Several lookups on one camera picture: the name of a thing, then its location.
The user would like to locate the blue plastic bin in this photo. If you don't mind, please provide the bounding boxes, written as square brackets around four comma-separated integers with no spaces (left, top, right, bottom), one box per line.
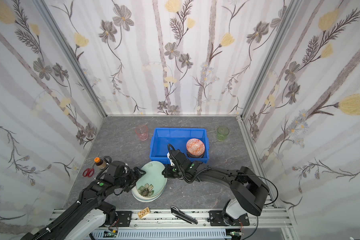
[149,128,210,165]

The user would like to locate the aluminium rail frame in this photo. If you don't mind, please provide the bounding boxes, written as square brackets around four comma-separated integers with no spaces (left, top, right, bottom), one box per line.
[44,208,293,240]

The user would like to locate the red scissors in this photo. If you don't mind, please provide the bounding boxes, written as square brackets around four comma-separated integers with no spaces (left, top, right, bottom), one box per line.
[82,163,95,178]

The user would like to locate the pink transparent cup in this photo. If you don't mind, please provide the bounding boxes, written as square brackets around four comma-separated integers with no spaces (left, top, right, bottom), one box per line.
[135,125,148,141]

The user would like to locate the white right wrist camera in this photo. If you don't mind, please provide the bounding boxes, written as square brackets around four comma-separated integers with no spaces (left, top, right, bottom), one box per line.
[167,153,175,166]

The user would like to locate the green floral plate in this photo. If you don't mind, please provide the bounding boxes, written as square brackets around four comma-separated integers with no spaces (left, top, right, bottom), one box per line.
[136,161,167,198]

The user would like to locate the orange blue patterned bowl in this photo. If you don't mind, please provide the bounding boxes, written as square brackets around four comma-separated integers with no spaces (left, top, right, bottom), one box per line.
[186,138,206,158]

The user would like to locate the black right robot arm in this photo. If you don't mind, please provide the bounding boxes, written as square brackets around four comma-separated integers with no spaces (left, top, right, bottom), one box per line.
[162,144,270,219]

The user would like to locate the green transparent cup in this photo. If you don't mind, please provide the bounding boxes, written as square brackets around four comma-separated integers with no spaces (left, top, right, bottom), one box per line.
[217,126,230,142]

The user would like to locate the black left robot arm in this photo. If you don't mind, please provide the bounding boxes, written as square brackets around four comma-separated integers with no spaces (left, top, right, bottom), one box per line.
[22,156,147,240]

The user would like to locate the brown bottle orange cap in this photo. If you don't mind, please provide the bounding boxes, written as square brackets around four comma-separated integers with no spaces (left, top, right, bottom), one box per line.
[94,157,107,170]

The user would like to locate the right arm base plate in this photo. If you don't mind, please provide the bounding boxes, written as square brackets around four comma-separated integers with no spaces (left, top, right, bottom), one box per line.
[208,211,250,227]

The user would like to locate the white perforated cable tray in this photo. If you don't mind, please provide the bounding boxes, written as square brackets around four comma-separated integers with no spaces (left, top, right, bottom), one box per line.
[92,229,232,240]

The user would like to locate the black folding tool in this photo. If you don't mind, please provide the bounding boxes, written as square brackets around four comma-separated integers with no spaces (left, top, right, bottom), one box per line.
[171,206,199,225]

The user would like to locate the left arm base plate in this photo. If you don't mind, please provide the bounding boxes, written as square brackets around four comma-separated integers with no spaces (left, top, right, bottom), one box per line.
[113,211,133,228]

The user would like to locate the small wooden block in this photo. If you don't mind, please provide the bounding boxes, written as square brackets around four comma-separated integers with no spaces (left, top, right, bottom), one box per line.
[138,207,151,219]

